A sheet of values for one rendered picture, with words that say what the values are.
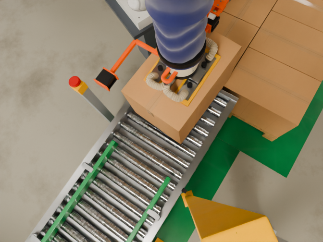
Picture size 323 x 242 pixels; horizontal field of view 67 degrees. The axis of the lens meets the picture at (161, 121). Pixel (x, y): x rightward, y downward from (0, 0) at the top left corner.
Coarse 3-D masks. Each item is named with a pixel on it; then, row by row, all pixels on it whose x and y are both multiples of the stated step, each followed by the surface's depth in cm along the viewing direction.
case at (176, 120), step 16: (208, 48) 137; (224, 48) 136; (240, 48) 136; (144, 64) 139; (224, 64) 134; (176, 80) 134; (208, 80) 132; (224, 80) 159; (128, 96) 135; (144, 96) 134; (160, 96) 133; (208, 96) 140; (144, 112) 147; (160, 112) 130; (176, 112) 129; (192, 112) 128; (160, 128) 162; (176, 128) 127; (192, 128) 166
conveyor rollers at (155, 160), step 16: (128, 128) 182; (128, 144) 179; (176, 144) 176; (112, 160) 177; (128, 160) 176; (160, 160) 174; (176, 160) 173; (112, 176) 173; (128, 176) 174; (160, 176) 171; (176, 176) 170; (112, 192) 170; (128, 192) 170; (112, 208) 167; (128, 208) 167; (160, 208) 165; (64, 224) 167; (80, 224) 166; (112, 224) 165; (128, 224) 163; (64, 240) 166; (80, 240) 163
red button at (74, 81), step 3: (72, 78) 143; (75, 78) 142; (78, 78) 143; (69, 81) 142; (72, 81) 142; (75, 81) 142; (78, 81) 142; (69, 84) 142; (72, 84) 142; (75, 84) 141; (78, 84) 142
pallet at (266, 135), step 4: (228, 116) 233; (236, 116) 221; (244, 120) 219; (252, 124) 216; (256, 128) 219; (260, 128) 217; (264, 132) 216; (264, 136) 224; (268, 136) 219; (272, 136) 214; (272, 140) 222
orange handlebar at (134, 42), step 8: (216, 0) 128; (224, 0) 128; (216, 8) 130; (136, 40) 127; (128, 48) 126; (152, 48) 125; (120, 64) 126; (112, 72) 124; (168, 72) 121; (176, 72) 120; (168, 80) 119
